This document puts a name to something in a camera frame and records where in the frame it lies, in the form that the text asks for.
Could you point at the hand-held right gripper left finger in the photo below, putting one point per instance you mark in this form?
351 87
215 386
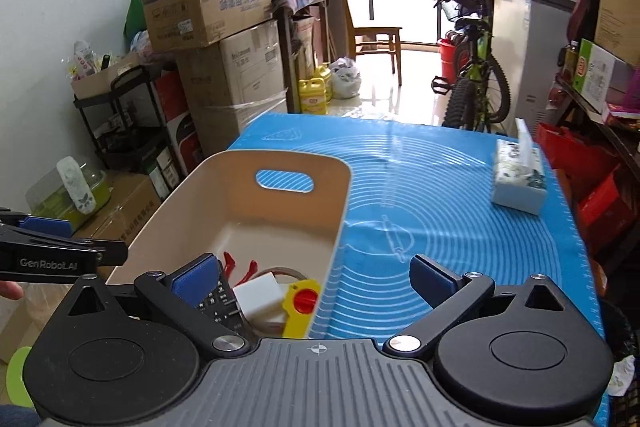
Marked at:
197 279

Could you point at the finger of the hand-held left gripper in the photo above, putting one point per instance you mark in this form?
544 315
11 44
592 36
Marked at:
10 217
75 247

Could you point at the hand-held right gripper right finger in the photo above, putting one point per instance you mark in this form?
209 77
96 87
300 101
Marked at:
432 279

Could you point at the black remote control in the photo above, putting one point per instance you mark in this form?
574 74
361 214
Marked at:
220 307

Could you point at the small white plug charger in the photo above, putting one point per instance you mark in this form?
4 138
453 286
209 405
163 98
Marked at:
257 297

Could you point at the beige plastic storage bin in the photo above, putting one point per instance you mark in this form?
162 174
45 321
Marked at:
225 207

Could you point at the yellow plastic tool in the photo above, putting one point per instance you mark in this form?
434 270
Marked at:
300 307

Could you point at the person's left hand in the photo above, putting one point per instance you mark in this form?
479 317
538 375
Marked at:
9 290

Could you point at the green plastic container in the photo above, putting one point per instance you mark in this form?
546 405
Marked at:
65 202

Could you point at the white patterned bottle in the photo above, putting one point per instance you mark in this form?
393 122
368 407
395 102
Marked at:
77 187

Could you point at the low cardboard box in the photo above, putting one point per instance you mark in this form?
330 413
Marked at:
125 207

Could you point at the blue silicone mat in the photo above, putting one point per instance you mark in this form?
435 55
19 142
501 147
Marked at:
450 207

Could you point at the green round stool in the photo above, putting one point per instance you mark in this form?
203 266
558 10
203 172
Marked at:
19 377

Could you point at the tissue pack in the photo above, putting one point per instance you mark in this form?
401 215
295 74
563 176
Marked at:
517 187

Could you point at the black shelf rack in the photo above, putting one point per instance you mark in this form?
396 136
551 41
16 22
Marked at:
125 127

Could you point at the red appliance box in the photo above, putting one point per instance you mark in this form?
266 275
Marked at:
180 127

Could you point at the person's leg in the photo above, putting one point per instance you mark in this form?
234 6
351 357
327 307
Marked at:
17 417

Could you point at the small cardboard box on rack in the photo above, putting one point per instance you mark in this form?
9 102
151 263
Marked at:
100 79

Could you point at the red shopping bags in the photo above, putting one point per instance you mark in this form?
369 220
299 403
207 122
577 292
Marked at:
590 187

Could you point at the black trash bag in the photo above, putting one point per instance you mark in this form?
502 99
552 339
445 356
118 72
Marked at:
622 347

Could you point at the green and black bicycle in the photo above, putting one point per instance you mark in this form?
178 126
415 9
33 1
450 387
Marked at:
475 77

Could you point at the yellow oil jug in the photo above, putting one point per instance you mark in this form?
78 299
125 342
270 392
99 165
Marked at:
314 97

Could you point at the white plastic bag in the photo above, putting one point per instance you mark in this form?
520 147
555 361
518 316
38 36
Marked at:
346 79

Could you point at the red bucket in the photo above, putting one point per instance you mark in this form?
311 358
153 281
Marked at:
450 57

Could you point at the green bag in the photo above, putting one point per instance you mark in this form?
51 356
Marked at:
134 19

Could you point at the white chest freezer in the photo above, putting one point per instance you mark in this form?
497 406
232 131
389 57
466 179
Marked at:
530 57

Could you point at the wooden chair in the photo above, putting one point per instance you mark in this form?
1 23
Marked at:
375 37

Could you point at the cluttered wooden side table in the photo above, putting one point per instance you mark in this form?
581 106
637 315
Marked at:
305 42

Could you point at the green and white printed box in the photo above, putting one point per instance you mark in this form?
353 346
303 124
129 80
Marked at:
597 74

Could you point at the tall cardboard box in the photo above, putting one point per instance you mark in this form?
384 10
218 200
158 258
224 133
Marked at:
620 2

